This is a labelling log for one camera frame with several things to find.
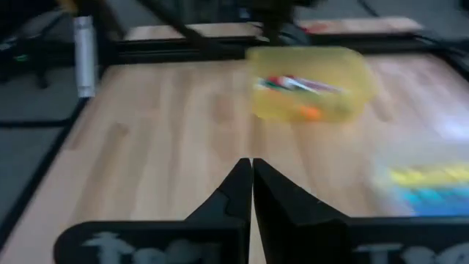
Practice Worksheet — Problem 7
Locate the silver aluminium post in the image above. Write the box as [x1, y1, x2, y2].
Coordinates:
[72, 15, 97, 99]

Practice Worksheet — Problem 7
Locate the black wheeled stand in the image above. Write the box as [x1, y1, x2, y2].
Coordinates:
[0, 7, 74, 91]

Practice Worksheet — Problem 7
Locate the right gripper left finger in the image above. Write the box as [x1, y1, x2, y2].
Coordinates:
[53, 158, 253, 264]

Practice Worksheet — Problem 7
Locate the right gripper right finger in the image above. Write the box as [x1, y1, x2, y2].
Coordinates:
[253, 158, 469, 264]

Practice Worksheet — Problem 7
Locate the yellow plastic bin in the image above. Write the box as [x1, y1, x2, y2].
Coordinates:
[244, 45, 377, 125]

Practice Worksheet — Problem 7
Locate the yellow Sharpie highlighter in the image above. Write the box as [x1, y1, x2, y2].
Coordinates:
[377, 163, 469, 188]

